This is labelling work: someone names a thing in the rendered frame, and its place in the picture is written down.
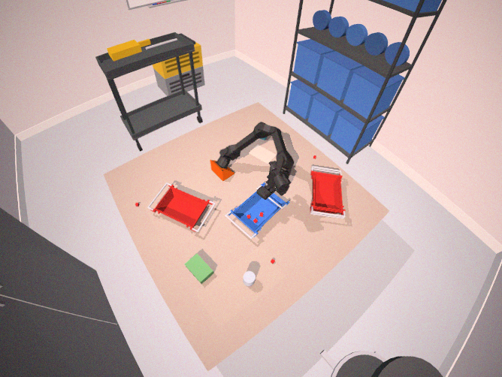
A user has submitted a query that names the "light green block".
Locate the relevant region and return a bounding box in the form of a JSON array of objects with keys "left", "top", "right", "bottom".
[{"left": 185, "top": 253, "right": 214, "bottom": 284}]

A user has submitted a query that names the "blue plastic tray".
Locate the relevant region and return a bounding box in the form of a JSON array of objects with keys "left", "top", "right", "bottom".
[{"left": 228, "top": 191, "right": 290, "bottom": 235}]

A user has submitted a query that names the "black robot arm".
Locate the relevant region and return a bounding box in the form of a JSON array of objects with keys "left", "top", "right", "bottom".
[{"left": 214, "top": 122, "right": 294, "bottom": 196}]

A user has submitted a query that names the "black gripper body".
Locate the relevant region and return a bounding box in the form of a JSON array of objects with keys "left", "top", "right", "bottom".
[{"left": 257, "top": 175, "right": 275, "bottom": 200}]

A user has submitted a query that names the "white cylinder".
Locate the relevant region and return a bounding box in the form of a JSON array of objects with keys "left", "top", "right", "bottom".
[{"left": 243, "top": 271, "right": 256, "bottom": 286}]

